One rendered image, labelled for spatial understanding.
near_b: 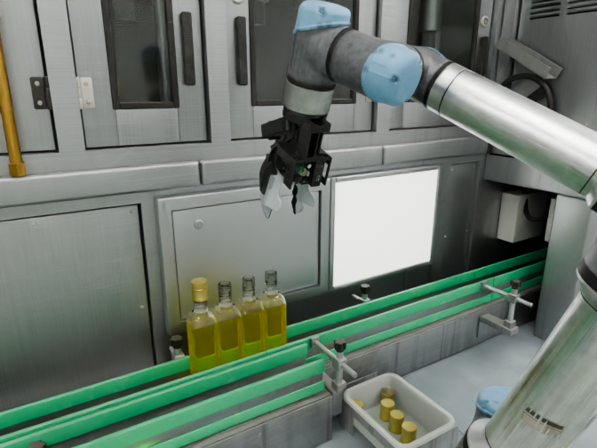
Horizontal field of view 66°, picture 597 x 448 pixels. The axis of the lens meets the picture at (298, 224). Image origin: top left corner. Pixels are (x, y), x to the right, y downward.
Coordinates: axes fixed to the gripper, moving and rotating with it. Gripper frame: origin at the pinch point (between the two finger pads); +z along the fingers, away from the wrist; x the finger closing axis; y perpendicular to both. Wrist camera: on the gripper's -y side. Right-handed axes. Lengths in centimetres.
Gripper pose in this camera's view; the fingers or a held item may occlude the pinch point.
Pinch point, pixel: (280, 207)
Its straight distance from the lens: 84.8
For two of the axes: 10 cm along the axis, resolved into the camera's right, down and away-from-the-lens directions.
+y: 4.7, 5.6, -6.8
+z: -1.7, 8.1, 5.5
